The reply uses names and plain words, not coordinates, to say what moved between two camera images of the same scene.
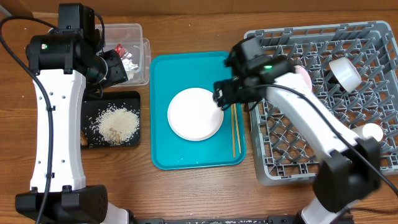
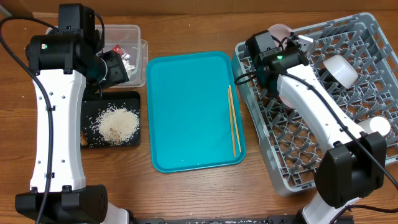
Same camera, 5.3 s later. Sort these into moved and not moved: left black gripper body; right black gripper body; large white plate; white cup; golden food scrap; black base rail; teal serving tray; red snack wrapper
Moved: large white plate; white cup; right black gripper body
Not moved: black base rail; teal serving tray; left black gripper body; red snack wrapper; golden food scrap
